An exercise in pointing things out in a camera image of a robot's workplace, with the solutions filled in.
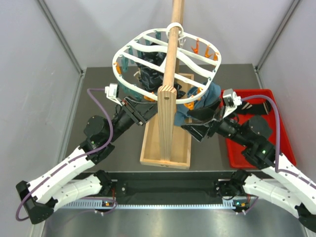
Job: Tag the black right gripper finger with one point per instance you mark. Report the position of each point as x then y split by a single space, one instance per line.
197 131
206 112

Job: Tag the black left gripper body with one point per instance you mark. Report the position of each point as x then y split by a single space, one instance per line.
130 110

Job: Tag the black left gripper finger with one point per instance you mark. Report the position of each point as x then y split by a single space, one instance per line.
144 113
141 105

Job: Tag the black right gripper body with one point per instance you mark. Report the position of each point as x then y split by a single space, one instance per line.
224 126

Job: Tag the blue ribbed sock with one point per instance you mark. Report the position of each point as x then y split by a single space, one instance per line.
212 95

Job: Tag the white round clip hanger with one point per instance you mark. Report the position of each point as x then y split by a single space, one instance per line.
198 54

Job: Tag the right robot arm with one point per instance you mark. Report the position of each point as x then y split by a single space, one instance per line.
297 194

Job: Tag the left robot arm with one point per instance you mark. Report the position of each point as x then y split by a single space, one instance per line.
43 196

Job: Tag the wooden hanger stand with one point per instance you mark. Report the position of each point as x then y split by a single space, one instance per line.
164 145

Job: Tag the black sock in tray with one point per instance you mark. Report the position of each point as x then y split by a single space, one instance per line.
247 108

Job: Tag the black patterned sock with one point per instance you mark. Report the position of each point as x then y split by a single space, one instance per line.
151 79

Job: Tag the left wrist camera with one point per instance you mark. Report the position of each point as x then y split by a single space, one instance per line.
112 92

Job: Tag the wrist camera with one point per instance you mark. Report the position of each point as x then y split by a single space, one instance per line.
231 101
112 92

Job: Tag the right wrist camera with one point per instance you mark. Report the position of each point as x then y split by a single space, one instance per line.
231 101

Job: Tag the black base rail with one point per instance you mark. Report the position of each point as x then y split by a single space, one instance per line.
176 187

